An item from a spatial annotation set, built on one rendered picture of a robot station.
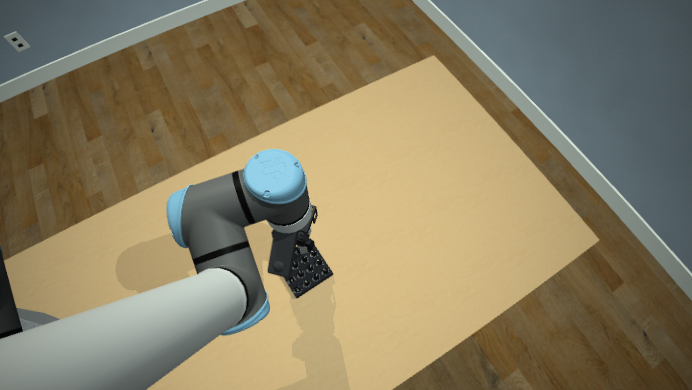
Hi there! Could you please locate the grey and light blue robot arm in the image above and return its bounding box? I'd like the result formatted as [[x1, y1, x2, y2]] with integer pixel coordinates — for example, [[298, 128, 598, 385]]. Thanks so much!
[[0, 149, 312, 390]]

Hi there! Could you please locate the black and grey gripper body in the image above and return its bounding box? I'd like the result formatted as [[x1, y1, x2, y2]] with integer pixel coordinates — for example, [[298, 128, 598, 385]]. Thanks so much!
[[296, 205, 318, 247]]

